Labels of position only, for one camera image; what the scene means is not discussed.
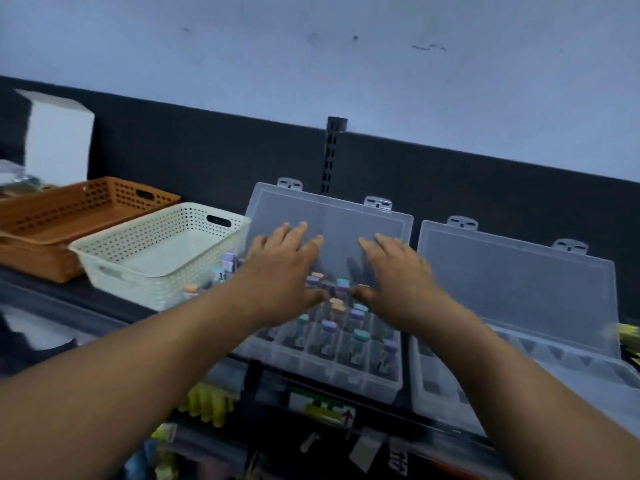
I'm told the narrow black shelf back panel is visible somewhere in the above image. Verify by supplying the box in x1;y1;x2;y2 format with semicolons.
332;132;640;321

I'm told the bundle of yellow packets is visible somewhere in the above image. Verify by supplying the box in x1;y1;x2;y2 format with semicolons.
177;384;236;428

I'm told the white perforated plastic basket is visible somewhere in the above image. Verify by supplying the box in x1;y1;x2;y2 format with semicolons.
69;202;252;311

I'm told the black printed tag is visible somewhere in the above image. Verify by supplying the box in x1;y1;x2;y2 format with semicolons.
387;437;411;478

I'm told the person's left hand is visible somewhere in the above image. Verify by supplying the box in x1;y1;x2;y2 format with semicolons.
235;221;329;328

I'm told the white cardboard box open lid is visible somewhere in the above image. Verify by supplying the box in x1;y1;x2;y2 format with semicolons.
15;89;96;188

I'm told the heap of yellow blue packets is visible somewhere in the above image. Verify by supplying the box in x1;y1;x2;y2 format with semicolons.
602;322;640;368

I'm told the row of small tubes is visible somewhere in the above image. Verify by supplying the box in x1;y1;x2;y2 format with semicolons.
182;252;401;375

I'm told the person's left forearm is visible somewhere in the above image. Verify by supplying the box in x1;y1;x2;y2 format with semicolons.
0;284;261;480

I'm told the wide black shelf back panel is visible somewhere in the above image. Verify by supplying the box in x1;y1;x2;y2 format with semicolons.
0;75;331;215

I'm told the white hanging tag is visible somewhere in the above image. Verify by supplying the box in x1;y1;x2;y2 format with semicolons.
348;434;383;474

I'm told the black slotted shelf upright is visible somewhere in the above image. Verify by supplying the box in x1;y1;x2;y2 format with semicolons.
319;116;349;195

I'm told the green white shelf label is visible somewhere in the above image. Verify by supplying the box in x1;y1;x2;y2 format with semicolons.
289;389;357;427

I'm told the orange plastic basket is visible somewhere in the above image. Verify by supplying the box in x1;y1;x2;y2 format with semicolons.
0;176;182;285

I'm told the person's right hand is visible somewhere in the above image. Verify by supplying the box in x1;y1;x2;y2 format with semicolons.
351;233;451;335

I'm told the person's right forearm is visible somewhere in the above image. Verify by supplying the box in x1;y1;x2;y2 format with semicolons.
409;299;640;480

